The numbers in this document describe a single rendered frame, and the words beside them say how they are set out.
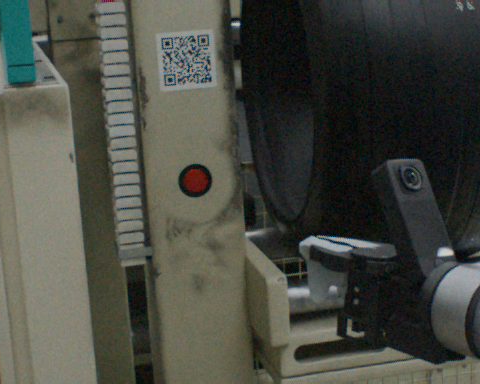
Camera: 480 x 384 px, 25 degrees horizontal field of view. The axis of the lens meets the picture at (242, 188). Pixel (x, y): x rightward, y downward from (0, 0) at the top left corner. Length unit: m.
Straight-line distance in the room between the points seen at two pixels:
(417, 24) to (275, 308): 0.40
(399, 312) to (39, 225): 0.36
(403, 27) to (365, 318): 0.44
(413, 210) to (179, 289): 0.57
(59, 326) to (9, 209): 0.09
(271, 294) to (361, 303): 0.39
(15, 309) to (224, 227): 0.71
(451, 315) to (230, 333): 0.64
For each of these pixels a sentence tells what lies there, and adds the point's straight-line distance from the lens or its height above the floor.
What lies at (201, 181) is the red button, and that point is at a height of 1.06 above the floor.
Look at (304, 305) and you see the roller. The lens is 1.41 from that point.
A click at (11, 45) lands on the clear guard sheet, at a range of 0.71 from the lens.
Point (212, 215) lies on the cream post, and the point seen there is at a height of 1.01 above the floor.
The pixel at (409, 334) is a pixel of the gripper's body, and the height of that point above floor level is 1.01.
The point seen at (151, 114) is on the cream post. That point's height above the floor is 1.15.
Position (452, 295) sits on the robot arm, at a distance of 0.88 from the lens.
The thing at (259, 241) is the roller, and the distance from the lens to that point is 1.67.
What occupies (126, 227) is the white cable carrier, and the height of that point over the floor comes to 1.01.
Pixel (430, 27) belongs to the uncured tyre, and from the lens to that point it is 1.29.
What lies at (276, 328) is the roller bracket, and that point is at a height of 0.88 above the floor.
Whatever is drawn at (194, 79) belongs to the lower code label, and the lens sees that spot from 1.39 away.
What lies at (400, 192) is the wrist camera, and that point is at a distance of 0.94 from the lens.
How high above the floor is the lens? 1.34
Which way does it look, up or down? 12 degrees down
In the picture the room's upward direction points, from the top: 4 degrees counter-clockwise
